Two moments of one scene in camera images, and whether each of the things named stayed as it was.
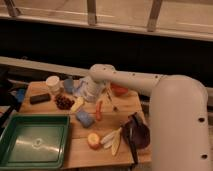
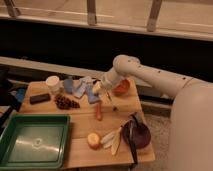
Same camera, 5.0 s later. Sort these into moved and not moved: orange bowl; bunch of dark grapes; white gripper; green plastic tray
Moved: white gripper
Not moved: green plastic tray; bunch of dark grapes; orange bowl
